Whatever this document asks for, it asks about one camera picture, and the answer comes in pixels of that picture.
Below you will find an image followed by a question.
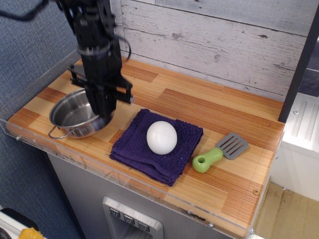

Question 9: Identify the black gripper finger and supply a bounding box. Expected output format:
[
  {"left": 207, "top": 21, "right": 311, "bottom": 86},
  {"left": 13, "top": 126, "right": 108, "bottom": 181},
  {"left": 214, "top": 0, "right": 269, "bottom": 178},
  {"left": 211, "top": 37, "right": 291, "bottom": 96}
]
[
  {"left": 103, "top": 89, "right": 117, "bottom": 118},
  {"left": 84, "top": 86, "right": 106, "bottom": 116}
]

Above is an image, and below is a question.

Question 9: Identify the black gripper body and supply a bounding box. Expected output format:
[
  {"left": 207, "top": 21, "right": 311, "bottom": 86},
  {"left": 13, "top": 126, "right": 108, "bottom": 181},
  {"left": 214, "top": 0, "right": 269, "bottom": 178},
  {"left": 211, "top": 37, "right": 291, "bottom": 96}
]
[{"left": 69, "top": 47, "right": 134, "bottom": 104}]

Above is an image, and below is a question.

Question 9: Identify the stainless steel pot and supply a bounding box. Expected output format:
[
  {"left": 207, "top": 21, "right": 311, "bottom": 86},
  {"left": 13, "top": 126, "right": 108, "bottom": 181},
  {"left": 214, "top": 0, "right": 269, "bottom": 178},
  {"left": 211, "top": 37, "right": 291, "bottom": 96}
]
[{"left": 48, "top": 88, "right": 115, "bottom": 139}]

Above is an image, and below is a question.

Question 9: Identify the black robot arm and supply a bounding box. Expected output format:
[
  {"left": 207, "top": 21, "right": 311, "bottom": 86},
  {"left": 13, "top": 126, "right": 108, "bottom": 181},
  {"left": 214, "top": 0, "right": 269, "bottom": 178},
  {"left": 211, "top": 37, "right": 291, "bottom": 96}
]
[{"left": 57, "top": 0, "right": 132, "bottom": 118}]

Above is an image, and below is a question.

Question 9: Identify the purple folded towel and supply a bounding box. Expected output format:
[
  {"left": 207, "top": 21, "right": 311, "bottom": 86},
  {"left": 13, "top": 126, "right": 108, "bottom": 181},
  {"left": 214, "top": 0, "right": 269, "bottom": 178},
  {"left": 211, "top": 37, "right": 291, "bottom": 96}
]
[{"left": 110, "top": 109, "right": 203, "bottom": 186}]

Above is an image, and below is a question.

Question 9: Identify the white egg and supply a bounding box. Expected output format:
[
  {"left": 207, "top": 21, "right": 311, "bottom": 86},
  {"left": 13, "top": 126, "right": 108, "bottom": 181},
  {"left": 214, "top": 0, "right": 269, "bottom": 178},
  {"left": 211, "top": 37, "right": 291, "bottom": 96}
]
[{"left": 147, "top": 121, "right": 177, "bottom": 155}]

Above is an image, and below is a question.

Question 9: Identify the clear acrylic table guard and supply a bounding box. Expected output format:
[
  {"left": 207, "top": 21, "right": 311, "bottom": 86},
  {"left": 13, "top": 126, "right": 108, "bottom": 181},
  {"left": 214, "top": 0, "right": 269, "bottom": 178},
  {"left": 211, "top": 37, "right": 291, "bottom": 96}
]
[{"left": 0, "top": 34, "right": 286, "bottom": 237}]

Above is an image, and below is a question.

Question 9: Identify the silver dispenser panel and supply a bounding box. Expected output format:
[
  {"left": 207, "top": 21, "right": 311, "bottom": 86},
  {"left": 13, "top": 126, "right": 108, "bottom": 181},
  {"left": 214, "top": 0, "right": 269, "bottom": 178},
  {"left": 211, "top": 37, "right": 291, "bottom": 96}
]
[{"left": 102, "top": 196, "right": 164, "bottom": 239}]

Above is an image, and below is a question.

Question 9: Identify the yellow object bottom corner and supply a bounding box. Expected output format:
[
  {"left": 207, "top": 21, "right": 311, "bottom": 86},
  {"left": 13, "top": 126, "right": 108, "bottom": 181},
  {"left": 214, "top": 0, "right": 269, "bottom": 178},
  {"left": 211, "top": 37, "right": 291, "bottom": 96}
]
[{"left": 18, "top": 228, "right": 45, "bottom": 239}]

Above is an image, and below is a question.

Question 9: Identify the white ribbed appliance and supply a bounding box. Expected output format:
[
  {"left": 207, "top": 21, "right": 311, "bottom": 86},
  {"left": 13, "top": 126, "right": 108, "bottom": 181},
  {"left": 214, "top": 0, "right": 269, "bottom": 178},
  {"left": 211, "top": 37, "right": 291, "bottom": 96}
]
[{"left": 283, "top": 93, "right": 319, "bottom": 153}]

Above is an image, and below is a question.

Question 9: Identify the green handled grey spatula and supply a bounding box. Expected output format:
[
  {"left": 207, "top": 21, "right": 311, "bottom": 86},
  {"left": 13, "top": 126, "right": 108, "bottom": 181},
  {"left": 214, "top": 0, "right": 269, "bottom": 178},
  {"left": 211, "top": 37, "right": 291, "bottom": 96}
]
[{"left": 192, "top": 132, "right": 248, "bottom": 173}]

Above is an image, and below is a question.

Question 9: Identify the dark right upright post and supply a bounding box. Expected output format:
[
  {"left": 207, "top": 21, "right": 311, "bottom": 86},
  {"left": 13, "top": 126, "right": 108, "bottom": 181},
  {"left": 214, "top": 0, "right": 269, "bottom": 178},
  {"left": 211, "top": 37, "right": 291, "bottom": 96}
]
[{"left": 278, "top": 6, "right": 319, "bottom": 123}]

